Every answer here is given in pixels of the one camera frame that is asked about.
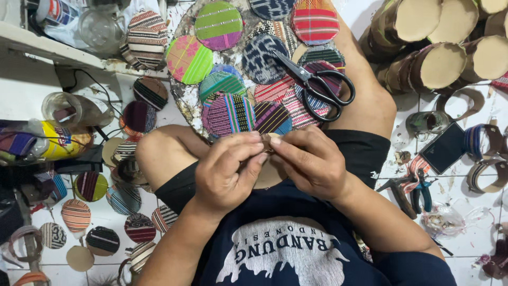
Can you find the person's right hand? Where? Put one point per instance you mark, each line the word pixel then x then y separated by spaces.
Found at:
pixel 313 167

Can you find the person's left hand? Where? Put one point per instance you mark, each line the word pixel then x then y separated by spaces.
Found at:
pixel 222 178

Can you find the brown cardboard disc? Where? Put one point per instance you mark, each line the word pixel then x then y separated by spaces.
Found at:
pixel 270 176

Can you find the black shorts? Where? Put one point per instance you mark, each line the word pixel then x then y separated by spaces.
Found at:
pixel 357 155

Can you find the person's left leg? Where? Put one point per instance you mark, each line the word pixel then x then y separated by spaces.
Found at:
pixel 162 151

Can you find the person's leg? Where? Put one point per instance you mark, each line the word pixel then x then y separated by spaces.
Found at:
pixel 365 95
pixel 162 151

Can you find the black scissors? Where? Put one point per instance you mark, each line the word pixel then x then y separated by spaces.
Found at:
pixel 313 85

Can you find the navy printed t-shirt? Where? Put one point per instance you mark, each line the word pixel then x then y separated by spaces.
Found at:
pixel 285 246

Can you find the person's right leg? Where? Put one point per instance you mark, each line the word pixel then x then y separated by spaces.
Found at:
pixel 365 95

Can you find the glue-stained round work board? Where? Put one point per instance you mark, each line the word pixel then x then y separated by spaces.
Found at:
pixel 180 99

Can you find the pile of woven fabric discs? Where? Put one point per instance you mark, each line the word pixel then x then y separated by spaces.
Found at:
pixel 222 83

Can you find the scattered woven fabric discs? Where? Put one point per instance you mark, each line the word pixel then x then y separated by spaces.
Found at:
pixel 123 198

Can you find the orange striped fabric strip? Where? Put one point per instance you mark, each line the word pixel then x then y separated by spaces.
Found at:
pixel 416 165

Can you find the small metal cup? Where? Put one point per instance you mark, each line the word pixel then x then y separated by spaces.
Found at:
pixel 426 123

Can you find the black phone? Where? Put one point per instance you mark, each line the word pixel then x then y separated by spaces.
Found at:
pixel 444 149

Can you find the clear crumpled plastic bag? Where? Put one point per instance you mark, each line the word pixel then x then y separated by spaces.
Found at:
pixel 442 220

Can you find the stack of striped fabric discs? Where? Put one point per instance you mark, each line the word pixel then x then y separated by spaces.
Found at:
pixel 145 39

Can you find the yellow glue can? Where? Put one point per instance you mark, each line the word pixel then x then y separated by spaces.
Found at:
pixel 67 141

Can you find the beige woven fabric band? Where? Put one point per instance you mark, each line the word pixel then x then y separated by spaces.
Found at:
pixel 474 176

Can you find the blue striped fabric band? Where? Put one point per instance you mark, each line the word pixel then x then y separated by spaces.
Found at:
pixel 474 141

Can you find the clear plastic cup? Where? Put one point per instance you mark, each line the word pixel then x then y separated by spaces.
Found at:
pixel 71 109

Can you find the heap of round cardboard boxes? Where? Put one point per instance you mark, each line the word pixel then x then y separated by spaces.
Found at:
pixel 440 43

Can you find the clear glass jar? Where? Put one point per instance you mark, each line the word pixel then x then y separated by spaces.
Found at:
pixel 99 30

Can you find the dark purple fabric piece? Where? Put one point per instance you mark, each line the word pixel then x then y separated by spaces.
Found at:
pixel 496 258

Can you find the plastic bottle with fabric scraps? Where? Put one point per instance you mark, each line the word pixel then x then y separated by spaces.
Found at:
pixel 20 141

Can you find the pink fabric band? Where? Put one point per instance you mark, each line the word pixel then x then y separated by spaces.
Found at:
pixel 23 238

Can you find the orange fabric band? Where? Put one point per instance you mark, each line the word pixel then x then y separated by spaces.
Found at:
pixel 31 278

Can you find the white low shelf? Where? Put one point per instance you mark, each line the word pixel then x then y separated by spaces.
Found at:
pixel 43 45

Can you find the plastic bag with can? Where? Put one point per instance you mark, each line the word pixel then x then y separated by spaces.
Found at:
pixel 59 18

